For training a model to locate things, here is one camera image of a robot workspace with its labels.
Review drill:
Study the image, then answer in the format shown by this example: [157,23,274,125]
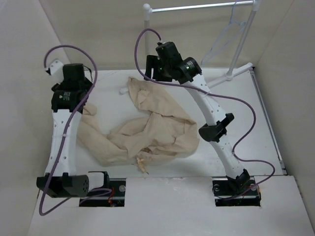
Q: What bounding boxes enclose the beige trousers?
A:
[77,77,199,173]

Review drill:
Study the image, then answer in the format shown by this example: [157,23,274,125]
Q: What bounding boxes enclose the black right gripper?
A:
[144,55,172,82]

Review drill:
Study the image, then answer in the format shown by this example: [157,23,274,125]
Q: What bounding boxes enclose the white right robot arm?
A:
[145,42,250,196]

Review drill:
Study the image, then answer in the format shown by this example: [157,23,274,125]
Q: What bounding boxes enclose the light blue wire hanger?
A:
[201,0,247,65]

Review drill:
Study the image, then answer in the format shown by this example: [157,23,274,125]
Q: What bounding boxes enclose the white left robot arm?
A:
[36,59,110,198]

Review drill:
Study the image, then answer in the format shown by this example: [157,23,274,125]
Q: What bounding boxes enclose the purple cable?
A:
[134,28,276,200]
[38,44,113,216]

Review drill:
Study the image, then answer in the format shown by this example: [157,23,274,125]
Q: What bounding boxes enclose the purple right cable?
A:
[134,28,276,200]

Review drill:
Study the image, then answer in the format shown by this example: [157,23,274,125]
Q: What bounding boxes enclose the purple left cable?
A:
[38,44,113,216]

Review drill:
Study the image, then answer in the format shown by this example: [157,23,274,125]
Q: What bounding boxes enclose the aluminium table edge rail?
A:
[250,66,288,176]

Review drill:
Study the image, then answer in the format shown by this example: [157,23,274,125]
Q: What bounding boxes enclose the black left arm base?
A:
[79,178,126,207]

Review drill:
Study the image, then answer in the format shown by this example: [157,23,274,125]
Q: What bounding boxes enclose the white clothes rack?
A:
[134,0,261,86]

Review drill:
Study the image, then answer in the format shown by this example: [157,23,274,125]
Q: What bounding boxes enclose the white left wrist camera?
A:
[45,59,63,84]

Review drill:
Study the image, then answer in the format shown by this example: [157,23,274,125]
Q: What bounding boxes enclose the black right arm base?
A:
[212,177,261,207]

